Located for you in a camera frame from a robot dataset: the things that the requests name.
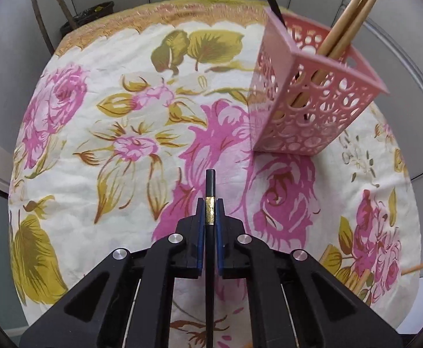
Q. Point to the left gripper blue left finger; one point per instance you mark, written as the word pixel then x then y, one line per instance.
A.
pixel 200 212

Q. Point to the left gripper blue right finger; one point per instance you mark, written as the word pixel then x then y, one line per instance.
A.
pixel 220 215

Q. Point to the floral tablecloth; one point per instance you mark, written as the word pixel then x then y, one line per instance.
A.
pixel 111 160

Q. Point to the pink perforated utensil holder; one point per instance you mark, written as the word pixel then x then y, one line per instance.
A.
pixel 299 101

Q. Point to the black trash bin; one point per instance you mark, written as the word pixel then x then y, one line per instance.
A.
pixel 94 13

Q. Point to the mop with blue clip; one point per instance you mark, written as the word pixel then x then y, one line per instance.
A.
pixel 50 16

